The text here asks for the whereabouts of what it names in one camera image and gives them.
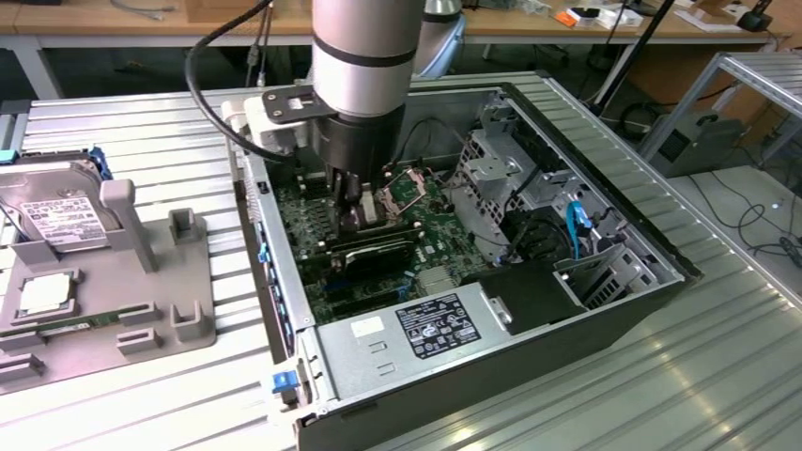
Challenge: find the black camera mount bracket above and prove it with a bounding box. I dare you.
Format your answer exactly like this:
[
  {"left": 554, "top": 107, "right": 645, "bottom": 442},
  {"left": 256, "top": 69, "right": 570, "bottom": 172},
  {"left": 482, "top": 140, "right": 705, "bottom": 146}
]
[{"left": 258, "top": 83, "right": 335, "bottom": 126}]

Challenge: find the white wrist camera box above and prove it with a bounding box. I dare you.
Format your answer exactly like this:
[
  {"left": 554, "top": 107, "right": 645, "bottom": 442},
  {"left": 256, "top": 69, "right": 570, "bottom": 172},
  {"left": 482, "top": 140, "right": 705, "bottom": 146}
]
[{"left": 242, "top": 96, "right": 315, "bottom": 157}]

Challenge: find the graphics card with black shroud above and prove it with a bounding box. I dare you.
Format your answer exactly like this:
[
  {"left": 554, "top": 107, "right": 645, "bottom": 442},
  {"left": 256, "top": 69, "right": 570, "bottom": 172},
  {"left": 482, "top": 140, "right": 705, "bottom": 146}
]
[{"left": 326, "top": 234, "right": 420, "bottom": 281}]

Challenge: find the blue disk caddy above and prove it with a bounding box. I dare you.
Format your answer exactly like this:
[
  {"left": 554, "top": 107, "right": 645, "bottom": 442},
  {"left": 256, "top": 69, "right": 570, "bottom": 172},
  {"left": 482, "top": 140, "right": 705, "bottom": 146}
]
[{"left": 0, "top": 145, "right": 113, "bottom": 189}]

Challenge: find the white paper sheet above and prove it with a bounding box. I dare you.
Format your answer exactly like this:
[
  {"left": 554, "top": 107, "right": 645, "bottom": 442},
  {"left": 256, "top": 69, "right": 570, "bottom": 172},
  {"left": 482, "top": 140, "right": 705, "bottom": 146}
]
[{"left": 673, "top": 4, "right": 745, "bottom": 34}]

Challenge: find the wooden desk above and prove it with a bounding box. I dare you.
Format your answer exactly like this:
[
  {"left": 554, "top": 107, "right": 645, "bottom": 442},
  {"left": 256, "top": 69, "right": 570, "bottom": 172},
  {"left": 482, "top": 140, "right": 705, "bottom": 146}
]
[{"left": 0, "top": 0, "right": 791, "bottom": 100}]

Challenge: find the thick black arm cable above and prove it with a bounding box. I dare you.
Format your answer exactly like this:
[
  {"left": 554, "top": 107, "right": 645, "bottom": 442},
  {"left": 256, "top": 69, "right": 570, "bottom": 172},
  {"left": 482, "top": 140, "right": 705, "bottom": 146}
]
[{"left": 183, "top": 0, "right": 298, "bottom": 164}]

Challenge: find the white black device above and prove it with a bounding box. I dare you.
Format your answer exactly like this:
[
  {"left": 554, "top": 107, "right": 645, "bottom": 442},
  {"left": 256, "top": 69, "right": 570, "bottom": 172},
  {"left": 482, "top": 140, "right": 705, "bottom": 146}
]
[{"left": 566, "top": 6, "right": 645, "bottom": 29}]

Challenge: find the dark grey box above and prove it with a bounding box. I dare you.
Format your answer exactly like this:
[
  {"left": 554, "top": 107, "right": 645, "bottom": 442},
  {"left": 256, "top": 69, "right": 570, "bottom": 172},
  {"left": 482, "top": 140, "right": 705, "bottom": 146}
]
[{"left": 647, "top": 112, "right": 750, "bottom": 179}]

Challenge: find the black expansion slot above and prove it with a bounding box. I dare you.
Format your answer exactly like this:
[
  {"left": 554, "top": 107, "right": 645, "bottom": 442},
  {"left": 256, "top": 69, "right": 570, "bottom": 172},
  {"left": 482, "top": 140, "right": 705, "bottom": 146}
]
[
  {"left": 330, "top": 299, "right": 403, "bottom": 320},
  {"left": 323, "top": 286, "right": 403, "bottom": 307}
]

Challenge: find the thin grey hanging cable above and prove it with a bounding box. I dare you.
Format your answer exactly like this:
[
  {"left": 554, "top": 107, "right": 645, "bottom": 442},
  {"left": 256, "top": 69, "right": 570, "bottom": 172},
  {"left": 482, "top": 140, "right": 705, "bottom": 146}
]
[{"left": 247, "top": 13, "right": 272, "bottom": 89}]

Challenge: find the silver chipset heat sink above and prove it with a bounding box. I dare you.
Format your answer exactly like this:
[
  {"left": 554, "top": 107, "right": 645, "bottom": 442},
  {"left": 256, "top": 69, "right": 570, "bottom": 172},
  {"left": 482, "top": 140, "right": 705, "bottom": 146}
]
[{"left": 418, "top": 268, "right": 458, "bottom": 291}]

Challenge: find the black wire bundle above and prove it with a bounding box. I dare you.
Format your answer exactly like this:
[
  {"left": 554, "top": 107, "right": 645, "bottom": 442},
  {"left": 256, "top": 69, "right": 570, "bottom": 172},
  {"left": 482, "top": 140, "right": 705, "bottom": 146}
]
[{"left": 500, "top": 209, "right": 568, "bottom": 267}]

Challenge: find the metal socket cover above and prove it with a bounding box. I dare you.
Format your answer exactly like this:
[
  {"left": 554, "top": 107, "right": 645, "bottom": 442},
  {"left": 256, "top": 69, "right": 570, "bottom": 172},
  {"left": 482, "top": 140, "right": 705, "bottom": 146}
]
[{"left": 379, "top": 166, "right": 442, "bottom": 213}]

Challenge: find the green motherboard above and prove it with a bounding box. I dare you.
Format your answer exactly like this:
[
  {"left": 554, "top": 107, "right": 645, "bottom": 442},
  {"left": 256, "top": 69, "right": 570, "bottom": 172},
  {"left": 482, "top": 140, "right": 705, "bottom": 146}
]
[{"left": 275, "top": 159, "right": 503, "bottom": 326}]

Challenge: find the grey plastic parts rack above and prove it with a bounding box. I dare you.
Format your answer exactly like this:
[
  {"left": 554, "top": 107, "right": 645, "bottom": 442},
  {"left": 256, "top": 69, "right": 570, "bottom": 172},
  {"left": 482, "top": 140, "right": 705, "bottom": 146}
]
[{"left": 0, "top": 178, "right": 219, "bottom": 382}]

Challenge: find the blue SATA wire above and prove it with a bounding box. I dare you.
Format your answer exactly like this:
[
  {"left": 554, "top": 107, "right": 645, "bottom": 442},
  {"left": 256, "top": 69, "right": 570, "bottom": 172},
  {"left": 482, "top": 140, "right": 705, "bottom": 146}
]
[{"left": 563, "top": 200, "right": 595, "bottom": 263}]

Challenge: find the black RAM slot bank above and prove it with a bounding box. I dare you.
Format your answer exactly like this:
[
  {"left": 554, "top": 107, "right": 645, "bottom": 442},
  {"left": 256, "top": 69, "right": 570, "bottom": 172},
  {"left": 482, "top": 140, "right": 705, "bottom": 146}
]
[
  {"left": 319, "top": 224, "right": 422, "bottom": 249},
  {"left": 298, "top": 168, "right": 334, "bottom": 197}
]

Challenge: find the aluminium frame table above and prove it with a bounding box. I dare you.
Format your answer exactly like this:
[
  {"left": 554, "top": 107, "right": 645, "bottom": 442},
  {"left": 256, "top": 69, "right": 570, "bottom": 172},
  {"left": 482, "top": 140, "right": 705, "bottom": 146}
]
[{"left": 637, "top": 50, "right": 802, "bottom": 171}]

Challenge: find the grey metal disk bay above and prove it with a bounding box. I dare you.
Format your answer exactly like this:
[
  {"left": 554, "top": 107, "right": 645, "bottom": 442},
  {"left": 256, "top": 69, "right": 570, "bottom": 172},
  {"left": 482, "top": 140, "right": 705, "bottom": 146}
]
[{"left": 552, "top": 241, "right": 667, "bottom": 312}]

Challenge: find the black tripod pole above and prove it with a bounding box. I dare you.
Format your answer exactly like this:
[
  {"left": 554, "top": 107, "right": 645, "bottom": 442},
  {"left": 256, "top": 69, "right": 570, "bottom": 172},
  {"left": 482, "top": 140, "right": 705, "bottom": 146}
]
[{"left": 590, "top": 0, "right": 679, "bottom": 108}]

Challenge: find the grey coiled cable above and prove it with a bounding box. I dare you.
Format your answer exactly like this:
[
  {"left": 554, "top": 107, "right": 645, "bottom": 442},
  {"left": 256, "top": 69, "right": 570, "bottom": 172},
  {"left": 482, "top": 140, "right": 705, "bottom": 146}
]
[{"left": 111, "top": 0, "right": 179, "bottom": 21}]

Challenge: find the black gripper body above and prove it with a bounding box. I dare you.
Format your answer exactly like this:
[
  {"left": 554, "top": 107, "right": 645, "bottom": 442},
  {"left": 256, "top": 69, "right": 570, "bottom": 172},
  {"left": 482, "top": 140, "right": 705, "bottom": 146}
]
[{"left": 318, "top": 103, "right": 407, "bottom": 183}]

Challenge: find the silver hard disk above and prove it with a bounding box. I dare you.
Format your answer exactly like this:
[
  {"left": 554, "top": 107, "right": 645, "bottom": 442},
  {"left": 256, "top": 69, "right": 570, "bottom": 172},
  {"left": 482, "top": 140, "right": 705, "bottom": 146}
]
[{"left": 0, "top": 158, "right": 121, "bottom": 256}]

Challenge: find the black cable tangle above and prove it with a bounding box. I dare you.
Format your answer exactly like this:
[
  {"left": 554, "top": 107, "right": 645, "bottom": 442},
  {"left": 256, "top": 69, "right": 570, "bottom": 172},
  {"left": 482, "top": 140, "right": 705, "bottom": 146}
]
[{"left": 689, "top": 171, "right": 802, "bottom": 272}]

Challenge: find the grey power supply unit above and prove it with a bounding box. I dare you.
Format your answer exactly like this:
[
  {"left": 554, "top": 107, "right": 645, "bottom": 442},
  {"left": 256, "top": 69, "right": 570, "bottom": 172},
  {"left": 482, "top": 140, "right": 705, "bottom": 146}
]
[{"left": 315, "top": 281, "right": 516, "bottom": 403}]

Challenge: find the blue case latch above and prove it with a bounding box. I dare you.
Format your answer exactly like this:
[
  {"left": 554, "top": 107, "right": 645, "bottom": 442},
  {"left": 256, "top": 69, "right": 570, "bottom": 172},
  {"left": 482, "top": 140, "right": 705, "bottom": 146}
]
[{"left": 268, "top": 369, "right": 299, "bottom": 394}]

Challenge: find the green RAM stick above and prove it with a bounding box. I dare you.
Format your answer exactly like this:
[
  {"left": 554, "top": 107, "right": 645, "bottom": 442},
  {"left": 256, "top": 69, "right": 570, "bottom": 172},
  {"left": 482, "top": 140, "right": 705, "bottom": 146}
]
[{"left": 0, "top": 304, "right": 152, "bottom": 340}]

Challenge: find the open black PC case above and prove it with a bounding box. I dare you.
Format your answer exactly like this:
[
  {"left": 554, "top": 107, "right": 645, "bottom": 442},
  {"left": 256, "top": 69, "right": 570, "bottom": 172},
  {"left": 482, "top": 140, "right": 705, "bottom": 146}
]
[{"left": 219, "top": 82, "right": 703, "bottom": 451}]

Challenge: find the perforated metal drive cage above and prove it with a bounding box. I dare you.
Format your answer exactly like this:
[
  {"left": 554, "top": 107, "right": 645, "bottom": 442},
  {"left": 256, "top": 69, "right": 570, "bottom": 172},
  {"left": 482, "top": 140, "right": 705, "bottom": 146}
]
[{"left": 451, "top": 127, "right": 556, "bottom": 248}]

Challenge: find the black plastic air shroud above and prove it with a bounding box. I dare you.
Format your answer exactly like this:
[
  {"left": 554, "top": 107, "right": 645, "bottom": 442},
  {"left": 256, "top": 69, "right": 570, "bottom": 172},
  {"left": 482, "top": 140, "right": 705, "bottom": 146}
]
[{"left": 462, "top": 260, "right": 588, "bottom": 335}]

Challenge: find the silver CPU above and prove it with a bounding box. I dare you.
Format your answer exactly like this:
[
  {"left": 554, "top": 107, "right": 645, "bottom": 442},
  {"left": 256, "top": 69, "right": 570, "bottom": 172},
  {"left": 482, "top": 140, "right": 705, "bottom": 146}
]
[{"left": 15, "top": 275, "right": 72, "bottom": 315}]

